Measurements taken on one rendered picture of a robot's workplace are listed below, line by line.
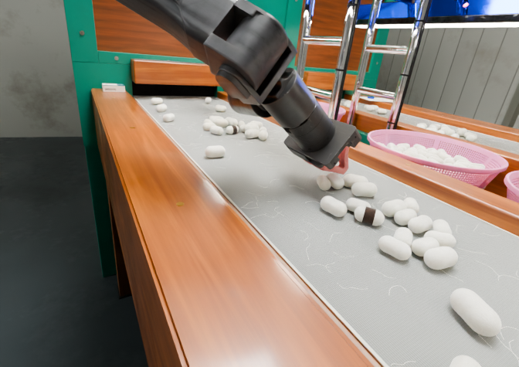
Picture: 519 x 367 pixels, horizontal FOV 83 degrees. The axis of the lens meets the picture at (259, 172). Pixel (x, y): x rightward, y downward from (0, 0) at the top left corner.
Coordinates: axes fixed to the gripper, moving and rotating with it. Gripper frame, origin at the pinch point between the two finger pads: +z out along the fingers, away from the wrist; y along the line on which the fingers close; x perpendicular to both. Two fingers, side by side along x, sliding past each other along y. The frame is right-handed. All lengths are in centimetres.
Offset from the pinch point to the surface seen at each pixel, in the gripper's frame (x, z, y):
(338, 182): 3.0, -2.6, -3.2
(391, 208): 2.4, -2.1, -11.8
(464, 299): 7.5, -8.4, -24.4
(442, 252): 4.6, -5.3, -20.2
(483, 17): -56, 21, 12
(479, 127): -50, 59, 14
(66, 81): 46, -18, 286
